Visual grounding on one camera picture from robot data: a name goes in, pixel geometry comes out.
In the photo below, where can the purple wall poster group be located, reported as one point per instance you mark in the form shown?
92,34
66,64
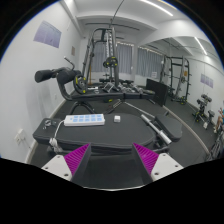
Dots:
206,80

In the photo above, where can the white power strip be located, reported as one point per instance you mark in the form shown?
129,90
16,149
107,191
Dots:
83,120

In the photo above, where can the grey window curtain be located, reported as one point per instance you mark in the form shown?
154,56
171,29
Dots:
148,61
125,58

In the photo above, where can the black weight bench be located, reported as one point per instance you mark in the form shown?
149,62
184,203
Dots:
100,96

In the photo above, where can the black upright panel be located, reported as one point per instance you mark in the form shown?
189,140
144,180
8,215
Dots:
158,92

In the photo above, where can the person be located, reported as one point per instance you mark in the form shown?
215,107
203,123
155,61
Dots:
220,120

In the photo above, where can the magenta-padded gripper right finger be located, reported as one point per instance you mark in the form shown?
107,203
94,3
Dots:
148,159

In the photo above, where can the small brown wall plaque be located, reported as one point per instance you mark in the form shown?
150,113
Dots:
73,50

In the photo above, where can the white wall socket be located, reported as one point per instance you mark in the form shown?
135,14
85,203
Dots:
22,134
17,138

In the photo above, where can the black padded seat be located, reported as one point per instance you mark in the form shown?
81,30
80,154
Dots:
171,128

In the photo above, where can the chrome dumbbell group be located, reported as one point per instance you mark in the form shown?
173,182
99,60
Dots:
130,87

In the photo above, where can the silver key bunch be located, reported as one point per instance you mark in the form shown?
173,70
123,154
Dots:
47,122

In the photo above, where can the silver barbell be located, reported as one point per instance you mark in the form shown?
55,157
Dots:
156,128

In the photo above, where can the white charger block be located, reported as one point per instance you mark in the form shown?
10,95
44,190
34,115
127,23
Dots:
117,119

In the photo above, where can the long ceiling light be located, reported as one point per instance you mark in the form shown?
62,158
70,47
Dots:
200,45
156,7

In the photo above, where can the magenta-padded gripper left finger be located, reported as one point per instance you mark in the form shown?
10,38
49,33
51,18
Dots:
76,159

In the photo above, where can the white paper sign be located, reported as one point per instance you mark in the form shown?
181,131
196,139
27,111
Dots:
154,74

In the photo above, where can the black yellow weight plate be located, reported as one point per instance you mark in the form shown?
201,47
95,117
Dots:
110,62
80,85

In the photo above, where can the black power rack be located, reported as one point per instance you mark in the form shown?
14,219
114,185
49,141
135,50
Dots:
185,80

